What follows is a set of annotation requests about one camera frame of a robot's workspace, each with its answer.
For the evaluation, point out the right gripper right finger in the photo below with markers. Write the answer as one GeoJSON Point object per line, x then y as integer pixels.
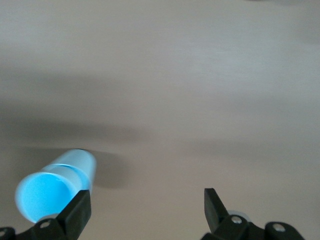
{"type": "Point", "coordinates": [215, 212]}

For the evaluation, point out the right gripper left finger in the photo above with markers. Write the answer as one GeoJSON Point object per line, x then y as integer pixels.
{"type": "Point", "coordinates": [72, 215]}

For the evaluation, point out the light blue plastic cup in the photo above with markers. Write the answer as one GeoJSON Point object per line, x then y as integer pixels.
{"type": "Point", "coordinates": [83, 162]}
{"type": "Point", "coordinates": [42, 192]}

